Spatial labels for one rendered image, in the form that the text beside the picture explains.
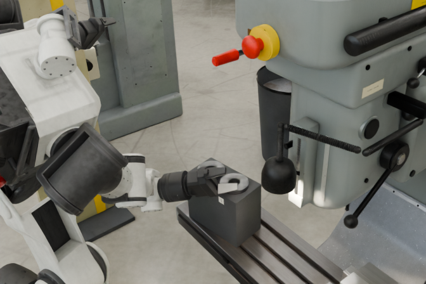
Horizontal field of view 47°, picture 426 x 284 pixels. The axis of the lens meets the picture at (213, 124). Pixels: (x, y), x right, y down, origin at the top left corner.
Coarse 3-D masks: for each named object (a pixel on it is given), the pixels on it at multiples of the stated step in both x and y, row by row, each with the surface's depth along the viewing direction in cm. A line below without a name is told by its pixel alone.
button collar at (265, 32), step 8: (264, 24) 83; (256, 32) 83; (264, 32) 81; (272, 32) 81; (264, 40) 82; (272, 40) 81; (264, 48) 82; (272, 48) 81; (264, 56) 83; (272, 56) 82
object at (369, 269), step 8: (368, 264) 138; (344, 272) 131; (352, 272) 131; (360, 272) 130; (368, 272) 136; (376, 272) 135; (368, 280) 128; (376, 280) 133; (384, 280) 133; (392, 280) 133
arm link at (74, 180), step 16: (80, 160) 93; (96, 160) 93; (64, 176) 92; (80, 176) 92; (96, 176) 93; (112, 176) 96; (64, 192) 92; (80, 192) 92; (96, 192) 95; (80, 208) 94
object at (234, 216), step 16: (208, 160) 163; (224, 176) 153; (240, 176) 153; (240, 192) 147; (256, 192) 150; (192, 208) 163; (208, 208) 156; (224, 208) 149; (240, 208) 147; (256, 208) 154; (208, 224) 160; (224, 224) 153; (240, 224) 150; (256, 224) 158; (240, 240) 154
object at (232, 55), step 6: (234, 48) 94; (222, 54) 92; (228, 54) 92; (234, 54) 93; (240, 54) 94; (216, 60) 91; (222, 60) 92; (228, 60) 92; (234, 60) 94; (216, 66) 92
